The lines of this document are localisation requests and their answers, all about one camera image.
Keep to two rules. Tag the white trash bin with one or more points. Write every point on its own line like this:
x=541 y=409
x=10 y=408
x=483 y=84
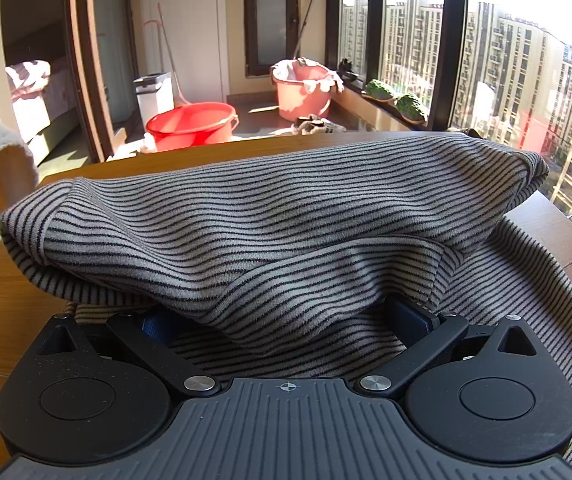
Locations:
x=154 y=94

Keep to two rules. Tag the green potted plant near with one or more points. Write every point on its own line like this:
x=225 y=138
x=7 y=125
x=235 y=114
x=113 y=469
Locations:
x=411 y=109

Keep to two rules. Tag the mop pole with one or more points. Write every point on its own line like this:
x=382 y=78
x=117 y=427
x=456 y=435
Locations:
x=302 y=28

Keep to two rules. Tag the grey black striped sweater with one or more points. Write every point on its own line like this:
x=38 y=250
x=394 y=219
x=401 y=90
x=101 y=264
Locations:
x=269 y=271

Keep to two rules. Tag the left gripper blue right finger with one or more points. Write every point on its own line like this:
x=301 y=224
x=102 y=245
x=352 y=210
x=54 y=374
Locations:
x=427 y=339

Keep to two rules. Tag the grey slippers pair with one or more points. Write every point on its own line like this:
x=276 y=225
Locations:
x=312 y=124

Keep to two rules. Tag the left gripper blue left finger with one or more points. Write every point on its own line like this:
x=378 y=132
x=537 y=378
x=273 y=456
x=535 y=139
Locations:
x=148 y=341

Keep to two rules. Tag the green potted plant far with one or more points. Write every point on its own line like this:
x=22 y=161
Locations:
x=379 y=91

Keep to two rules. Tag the pink bucket with cloth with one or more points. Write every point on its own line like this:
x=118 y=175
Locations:
x=304 y=88

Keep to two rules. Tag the red plastic bucket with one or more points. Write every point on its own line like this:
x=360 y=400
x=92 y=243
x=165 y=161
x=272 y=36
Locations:
x=193 y=125

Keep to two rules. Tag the green potted plant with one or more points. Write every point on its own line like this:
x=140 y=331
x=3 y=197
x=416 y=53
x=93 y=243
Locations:
x=411 y=109
x=379 y=91

